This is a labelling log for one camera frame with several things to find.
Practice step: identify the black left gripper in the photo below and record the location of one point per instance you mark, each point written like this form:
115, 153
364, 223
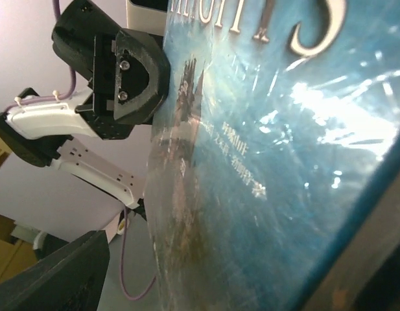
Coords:
139, 83

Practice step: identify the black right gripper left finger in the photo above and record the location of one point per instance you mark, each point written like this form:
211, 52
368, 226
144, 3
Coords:
71, 278

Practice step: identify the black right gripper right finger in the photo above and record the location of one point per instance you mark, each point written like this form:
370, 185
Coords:
347, 207

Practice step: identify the dark Wuthering Heights book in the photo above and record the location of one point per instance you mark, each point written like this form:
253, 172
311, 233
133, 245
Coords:
221, 184

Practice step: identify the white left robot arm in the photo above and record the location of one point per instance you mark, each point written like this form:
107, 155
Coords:
43, 131

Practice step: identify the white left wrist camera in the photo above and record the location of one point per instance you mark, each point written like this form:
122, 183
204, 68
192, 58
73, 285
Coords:
145, 19

